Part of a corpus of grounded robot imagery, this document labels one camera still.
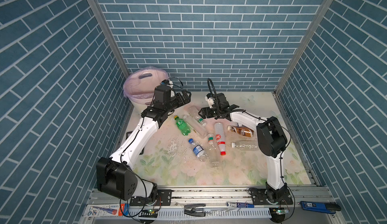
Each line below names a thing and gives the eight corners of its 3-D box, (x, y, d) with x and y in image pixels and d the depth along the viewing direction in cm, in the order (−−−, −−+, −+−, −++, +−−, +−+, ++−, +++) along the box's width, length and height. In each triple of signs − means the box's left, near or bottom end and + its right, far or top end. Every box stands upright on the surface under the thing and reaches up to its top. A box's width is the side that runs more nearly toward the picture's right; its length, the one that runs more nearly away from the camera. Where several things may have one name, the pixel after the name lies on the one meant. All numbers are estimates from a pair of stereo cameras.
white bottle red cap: (219, 155, 89) (220, 152, 86) (213, 126, 102) (214, 122, 99) (228, 154, 90) (229, 151, 86) (221, 125, 103) (221, 121, 100)
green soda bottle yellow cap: (185, 137, 97) (184, 133, 93) (172, 121, 104) (171, 117, 101) (191, 133, 99) (191, 129, 95) (178, 118, 107) (177, 114, 103)
